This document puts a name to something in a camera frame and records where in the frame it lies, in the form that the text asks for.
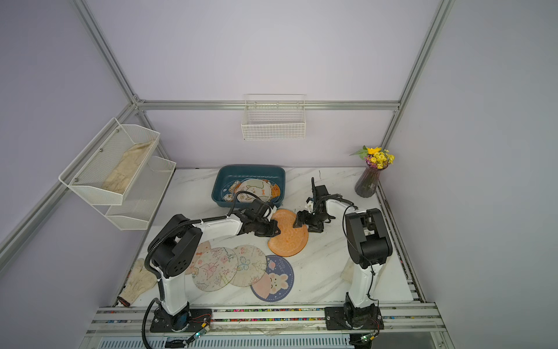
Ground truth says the plain orange coaster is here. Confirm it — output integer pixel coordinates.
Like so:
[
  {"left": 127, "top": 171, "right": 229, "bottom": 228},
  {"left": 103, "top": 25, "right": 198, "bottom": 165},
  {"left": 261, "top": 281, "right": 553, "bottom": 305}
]
[{"left": 267, "top": 209, "right": 309, "bottom": 257}]

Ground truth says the cream dog bone coaster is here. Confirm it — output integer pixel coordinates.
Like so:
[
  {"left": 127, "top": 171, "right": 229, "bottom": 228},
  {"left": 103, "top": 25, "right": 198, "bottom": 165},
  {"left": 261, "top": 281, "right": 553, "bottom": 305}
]
[{"left": 235, "top": 179, "right": 273, "bottom": 202}]

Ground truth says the teal orange cats coaster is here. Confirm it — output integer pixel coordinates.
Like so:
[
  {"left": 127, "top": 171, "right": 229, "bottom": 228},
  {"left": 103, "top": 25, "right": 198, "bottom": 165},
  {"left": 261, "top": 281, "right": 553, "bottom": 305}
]
[{"left": 221, "top": 180, "right": 241, "bottom": 202}]

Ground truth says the cream butterfly coaster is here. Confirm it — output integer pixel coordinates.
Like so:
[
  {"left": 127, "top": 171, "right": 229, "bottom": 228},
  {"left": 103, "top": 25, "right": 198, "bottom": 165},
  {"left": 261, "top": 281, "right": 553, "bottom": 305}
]
[{"left": 231, "top": 244, "right": 267, "bottom": 287}]

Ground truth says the cream pink bow coaster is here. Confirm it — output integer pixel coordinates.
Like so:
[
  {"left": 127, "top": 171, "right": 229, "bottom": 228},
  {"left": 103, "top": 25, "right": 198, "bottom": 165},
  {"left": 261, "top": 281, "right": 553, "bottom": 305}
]
[{"left": 192, "top": 247, "right": 238, "bottom": 292}]

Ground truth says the purple pink bunny coaster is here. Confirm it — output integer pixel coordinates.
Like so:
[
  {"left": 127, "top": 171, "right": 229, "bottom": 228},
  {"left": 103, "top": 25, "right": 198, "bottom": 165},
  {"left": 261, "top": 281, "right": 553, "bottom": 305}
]
[{"left": 251, "top": 255, "right": 295, "bottom": 302}]

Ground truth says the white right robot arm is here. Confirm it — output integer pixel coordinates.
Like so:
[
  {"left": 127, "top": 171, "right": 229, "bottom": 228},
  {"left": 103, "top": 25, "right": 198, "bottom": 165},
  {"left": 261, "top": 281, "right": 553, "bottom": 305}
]
[{"left": 293, "top": 179, "right": 393, "bottom": 311}]

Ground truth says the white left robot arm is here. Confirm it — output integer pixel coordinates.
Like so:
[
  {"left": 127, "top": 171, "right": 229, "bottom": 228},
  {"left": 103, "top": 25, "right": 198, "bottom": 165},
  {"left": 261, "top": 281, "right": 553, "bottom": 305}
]
[{"left": 145, "top": 199, "right": 280, "bottom": 316}]

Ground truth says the teal plastic storage box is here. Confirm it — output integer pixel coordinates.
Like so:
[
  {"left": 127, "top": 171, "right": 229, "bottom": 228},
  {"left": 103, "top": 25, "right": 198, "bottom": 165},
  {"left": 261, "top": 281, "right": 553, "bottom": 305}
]
[{"left": 212, "top": 164, "right": 286, "bottom": 207}]

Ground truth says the ribbed glass vase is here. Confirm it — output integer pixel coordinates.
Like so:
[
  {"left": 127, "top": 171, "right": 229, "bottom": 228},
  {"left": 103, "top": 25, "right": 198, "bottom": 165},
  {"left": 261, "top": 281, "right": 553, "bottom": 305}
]
[{"left": 355, "top": 165, "right": 388, "bottom": 198}]

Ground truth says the white green glove on table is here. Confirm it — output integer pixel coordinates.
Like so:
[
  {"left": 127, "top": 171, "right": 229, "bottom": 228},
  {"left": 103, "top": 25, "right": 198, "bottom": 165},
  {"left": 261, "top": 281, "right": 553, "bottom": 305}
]
[{"left": 341, "top": 259, "right": 355, "bottom": 284}]

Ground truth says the yellow flower bouquet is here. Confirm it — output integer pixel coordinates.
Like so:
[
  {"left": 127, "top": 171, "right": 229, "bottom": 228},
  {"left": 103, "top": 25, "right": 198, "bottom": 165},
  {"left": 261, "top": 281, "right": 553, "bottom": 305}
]
[{"left": 352, "top": 146, "right": 395, "bottom": 170}]

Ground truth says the lower white mesh shelf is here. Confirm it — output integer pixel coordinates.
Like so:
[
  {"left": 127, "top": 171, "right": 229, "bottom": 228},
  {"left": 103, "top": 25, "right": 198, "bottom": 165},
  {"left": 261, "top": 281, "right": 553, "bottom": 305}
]
[{"left": 105, "top": 156, "right": 176, "bottom": 231}]

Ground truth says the white mesh shelf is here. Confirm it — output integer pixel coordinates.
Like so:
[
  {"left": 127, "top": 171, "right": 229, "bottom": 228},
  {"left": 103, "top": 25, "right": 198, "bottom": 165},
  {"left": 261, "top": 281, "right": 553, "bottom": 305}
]
[
  {"left": 105, "top": 156, "right": 176, "bottom": 231},
  {"left": 58, "top": 118, "right": 160, "bottom": 206}
]

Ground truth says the cream glove on table left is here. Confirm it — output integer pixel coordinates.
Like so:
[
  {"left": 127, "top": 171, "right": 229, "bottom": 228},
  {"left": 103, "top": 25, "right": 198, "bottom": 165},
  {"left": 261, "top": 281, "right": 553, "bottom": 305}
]
[{"left": 117, "top": 258, "right": 157, "bottom": 307}]

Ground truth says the cream glove in shelf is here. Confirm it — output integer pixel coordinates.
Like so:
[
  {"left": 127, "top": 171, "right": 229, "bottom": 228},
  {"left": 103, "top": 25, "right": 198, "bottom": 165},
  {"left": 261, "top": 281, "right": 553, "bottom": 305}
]
[{"left": 101, "top": 141, "right": 153, "bottom": 194}]

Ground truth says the upper white mesh shelf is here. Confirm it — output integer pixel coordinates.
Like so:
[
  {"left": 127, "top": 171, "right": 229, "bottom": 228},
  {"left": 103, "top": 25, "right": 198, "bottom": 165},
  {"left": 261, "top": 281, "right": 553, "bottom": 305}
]
[{"left": 58, "top": 118, "right": 160, "bottom": 206}]

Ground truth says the black corrugated cable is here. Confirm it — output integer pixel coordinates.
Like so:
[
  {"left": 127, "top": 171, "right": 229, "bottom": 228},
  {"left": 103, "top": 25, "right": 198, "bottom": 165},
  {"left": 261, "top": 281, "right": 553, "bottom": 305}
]
[{"left": 141, "top": 190, "right": 262, "bottom": 349}]

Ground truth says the white wire wall basket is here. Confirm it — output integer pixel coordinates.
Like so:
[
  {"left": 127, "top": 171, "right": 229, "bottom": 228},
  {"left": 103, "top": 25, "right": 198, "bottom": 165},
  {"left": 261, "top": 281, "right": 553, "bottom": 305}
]
[{"left": 241, "top": 94, "right": 307, "bottom": 141}]

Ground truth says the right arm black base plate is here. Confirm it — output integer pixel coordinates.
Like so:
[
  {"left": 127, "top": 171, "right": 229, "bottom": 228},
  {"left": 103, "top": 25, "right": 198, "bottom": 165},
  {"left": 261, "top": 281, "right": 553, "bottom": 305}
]
[{"left": 324, "top": 305, "right": 384, "bottom": 330}]

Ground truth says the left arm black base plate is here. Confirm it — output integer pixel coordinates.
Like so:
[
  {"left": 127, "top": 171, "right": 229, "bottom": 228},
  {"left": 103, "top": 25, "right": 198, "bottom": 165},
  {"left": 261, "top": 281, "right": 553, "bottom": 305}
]
[{"left": 150, "top": 308, "right": 213, "bottom": 333}]

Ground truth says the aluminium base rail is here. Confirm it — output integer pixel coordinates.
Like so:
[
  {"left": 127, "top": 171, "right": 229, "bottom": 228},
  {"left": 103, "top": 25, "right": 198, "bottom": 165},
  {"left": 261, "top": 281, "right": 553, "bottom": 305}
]
[{"left": 86, "top": 302, "right": 448, "bottom": 337}]

